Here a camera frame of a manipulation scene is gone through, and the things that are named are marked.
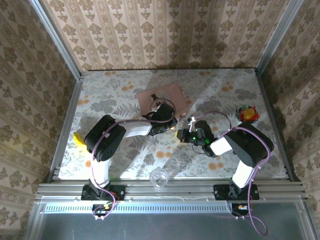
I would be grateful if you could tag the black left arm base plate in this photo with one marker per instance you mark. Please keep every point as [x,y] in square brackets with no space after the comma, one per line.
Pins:
[118,193]

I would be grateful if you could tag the floral table covering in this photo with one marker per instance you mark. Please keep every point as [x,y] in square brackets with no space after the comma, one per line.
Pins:
[175,160]

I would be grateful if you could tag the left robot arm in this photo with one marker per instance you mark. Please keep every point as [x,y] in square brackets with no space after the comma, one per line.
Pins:
[105,140]

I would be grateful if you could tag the grey metal panel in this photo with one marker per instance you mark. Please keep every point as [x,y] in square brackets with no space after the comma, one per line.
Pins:
[162,226]

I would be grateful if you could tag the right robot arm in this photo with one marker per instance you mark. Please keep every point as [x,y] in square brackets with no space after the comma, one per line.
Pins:
[250,147]

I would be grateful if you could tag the red yellow snack packet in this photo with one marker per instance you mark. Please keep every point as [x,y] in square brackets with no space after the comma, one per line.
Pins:
[250,114]

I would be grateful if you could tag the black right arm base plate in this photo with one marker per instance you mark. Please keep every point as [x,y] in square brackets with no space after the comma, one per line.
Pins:
[221,192]

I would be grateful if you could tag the wide aluminium base rail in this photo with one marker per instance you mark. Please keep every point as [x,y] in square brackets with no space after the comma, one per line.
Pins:
[170,193]

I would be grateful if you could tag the aluminium side rail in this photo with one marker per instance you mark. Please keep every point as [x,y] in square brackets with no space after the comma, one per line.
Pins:
[268,100]
[72,105]

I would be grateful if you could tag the pink box with cartoon couple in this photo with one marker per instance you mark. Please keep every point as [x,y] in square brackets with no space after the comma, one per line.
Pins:
[172,93]

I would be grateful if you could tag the dark patterned bowl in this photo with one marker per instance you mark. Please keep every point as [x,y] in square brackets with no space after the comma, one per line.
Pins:
[238,112]

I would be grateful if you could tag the clear glass cup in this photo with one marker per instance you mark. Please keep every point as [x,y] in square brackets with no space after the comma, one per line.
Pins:
[158,178]

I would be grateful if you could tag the yellow banana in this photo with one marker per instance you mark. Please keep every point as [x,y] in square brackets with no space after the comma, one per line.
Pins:
[79,140]

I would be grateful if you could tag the aluminium corner post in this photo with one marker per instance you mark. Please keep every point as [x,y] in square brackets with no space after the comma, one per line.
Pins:
[277,37]
[58,42]

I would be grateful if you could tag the brass padlock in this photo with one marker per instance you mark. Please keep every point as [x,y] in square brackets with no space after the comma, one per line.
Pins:
[172,128]

